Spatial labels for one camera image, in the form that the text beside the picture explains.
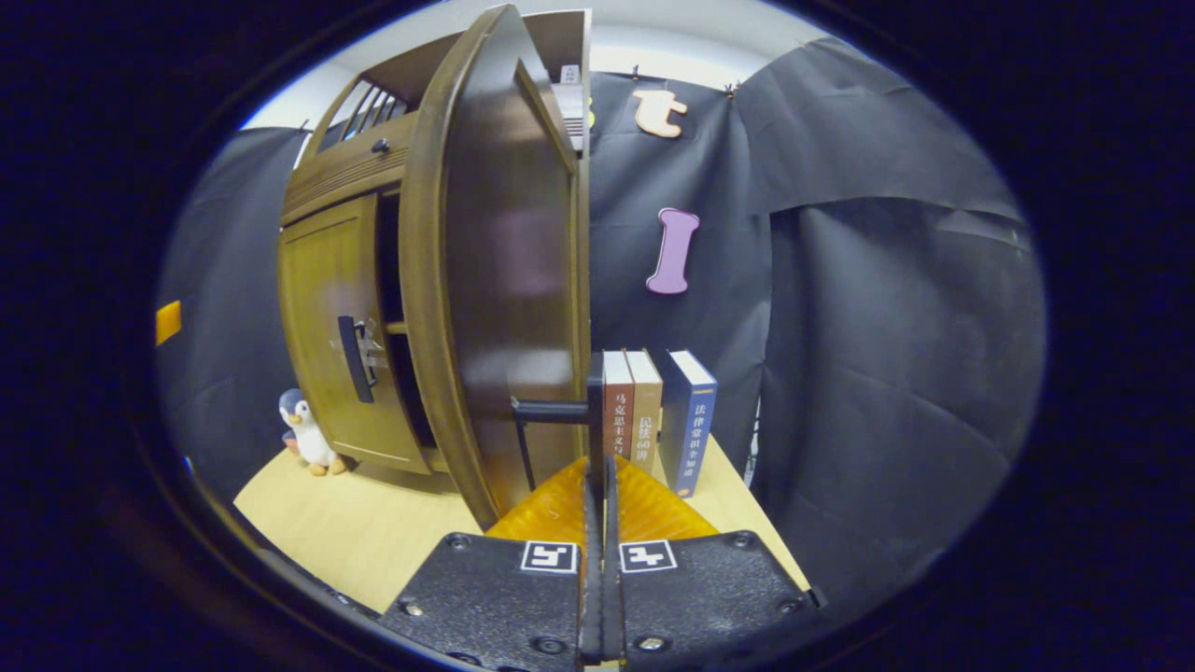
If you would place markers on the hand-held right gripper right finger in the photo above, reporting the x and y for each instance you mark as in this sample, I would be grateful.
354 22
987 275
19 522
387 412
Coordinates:
691 588

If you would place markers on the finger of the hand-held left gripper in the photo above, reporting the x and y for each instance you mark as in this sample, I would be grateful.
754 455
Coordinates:
168 323

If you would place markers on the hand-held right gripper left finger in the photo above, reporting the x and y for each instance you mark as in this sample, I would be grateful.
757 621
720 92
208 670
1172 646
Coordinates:
504 597

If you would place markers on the wooden shoe cabinet door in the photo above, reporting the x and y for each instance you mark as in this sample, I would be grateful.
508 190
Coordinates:
504 261
322 327

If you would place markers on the wooden double-door shoe cabinet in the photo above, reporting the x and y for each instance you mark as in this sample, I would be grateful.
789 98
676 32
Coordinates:
401 70

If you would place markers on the blue book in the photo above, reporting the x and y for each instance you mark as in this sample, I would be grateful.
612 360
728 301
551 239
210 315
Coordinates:
689 429

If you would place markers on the penguin plush toy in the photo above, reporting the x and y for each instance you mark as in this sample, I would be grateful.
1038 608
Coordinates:
306 434

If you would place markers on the tan book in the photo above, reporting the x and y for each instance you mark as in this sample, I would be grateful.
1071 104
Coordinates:
645 415

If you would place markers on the red-brown book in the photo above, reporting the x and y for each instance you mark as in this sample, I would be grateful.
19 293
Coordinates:
617 411

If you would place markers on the wooden drawer with black knob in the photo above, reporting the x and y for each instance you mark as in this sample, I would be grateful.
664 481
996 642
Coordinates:
345 173

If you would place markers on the black backdrop cloth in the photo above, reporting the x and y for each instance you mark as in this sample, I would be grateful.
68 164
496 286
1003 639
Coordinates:
887 373

